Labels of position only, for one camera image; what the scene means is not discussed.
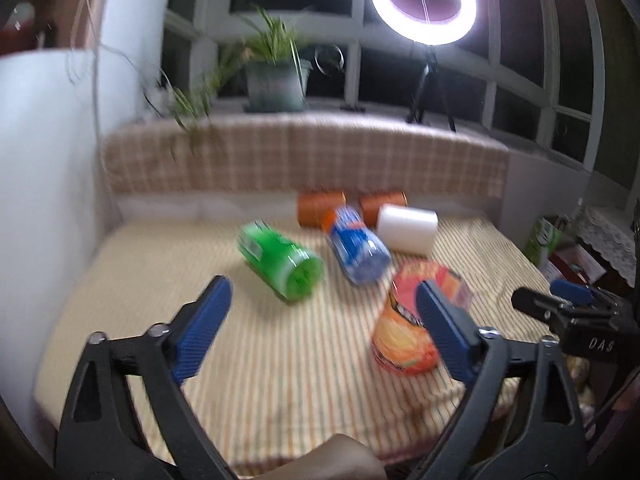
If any thin hanging cord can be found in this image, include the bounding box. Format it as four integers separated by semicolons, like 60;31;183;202
77;0;103;133

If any ring light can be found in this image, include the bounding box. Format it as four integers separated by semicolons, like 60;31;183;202
369;0;478;41

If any clear round window hook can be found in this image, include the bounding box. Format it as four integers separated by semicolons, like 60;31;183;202
314;44;344;73

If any green carton box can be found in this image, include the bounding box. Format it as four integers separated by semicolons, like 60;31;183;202
524;215;563;268

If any green plastic bottle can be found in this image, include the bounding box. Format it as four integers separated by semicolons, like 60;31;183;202
237;220;325;303

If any striped yellow mat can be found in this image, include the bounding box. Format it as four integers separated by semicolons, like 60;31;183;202
32;217;556;476

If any potted green plant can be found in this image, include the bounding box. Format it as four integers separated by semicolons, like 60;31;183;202
145;5;321;151

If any white lace cloth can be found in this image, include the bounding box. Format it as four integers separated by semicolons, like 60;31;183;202
580;205;636;276

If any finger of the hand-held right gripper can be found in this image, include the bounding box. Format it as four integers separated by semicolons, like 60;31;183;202
511;287;568;325
550;279;598;307

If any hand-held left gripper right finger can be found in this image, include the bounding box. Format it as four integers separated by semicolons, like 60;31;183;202
415;280;588;480

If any white cup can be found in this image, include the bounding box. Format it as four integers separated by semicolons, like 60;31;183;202
376;204;439;256

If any red box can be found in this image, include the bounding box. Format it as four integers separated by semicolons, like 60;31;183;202
550;245;607;283

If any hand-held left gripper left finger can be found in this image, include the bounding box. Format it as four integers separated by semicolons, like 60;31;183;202
54;275;241;480

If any blue plastic bottle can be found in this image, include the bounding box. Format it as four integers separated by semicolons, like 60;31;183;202
322;205;392;287

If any black tripod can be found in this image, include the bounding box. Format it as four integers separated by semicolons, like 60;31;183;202
404;45;457;133

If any orange printed noodle cup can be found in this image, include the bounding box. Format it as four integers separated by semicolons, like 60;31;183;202
371;260;473;376

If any plaid cushion cover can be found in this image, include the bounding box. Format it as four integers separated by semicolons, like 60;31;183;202
102;112;510;201

